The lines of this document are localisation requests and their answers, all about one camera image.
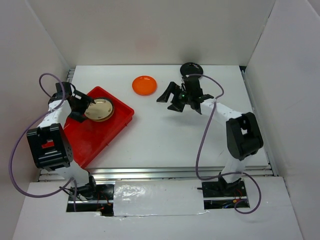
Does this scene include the aluminium rail front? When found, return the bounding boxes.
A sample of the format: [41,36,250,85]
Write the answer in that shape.
[37,165,274,182]

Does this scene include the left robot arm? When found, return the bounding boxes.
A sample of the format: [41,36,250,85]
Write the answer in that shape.
[26,82,99,200]

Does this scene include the red plastic bin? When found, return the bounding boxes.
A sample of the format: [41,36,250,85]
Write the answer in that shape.
[64,86,135,169]

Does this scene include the blue white patterned plate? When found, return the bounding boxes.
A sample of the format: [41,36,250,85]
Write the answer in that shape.
[100,97,115,121]

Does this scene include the black plate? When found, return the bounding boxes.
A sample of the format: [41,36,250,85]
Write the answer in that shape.
[180,62,204,76]

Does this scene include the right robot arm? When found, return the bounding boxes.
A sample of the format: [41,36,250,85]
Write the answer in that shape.
[156,73,264,196]

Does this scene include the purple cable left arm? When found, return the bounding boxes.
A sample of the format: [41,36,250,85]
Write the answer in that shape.
[8,72,78,212]

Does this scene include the yellow brown patterned plate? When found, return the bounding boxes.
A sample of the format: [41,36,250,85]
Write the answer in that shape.
[93,112,114,123]

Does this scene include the beige plate with motifs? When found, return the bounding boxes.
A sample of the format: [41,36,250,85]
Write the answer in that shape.
[84,97,102,120]

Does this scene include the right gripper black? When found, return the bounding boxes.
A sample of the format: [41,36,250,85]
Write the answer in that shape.
[157,81,193,113]

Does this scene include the white foil cover sheet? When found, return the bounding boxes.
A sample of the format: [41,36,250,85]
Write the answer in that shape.
[113,180,205,217]

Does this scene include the orange plate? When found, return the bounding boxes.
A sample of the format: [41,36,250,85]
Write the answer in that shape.
[132,75,158,96]

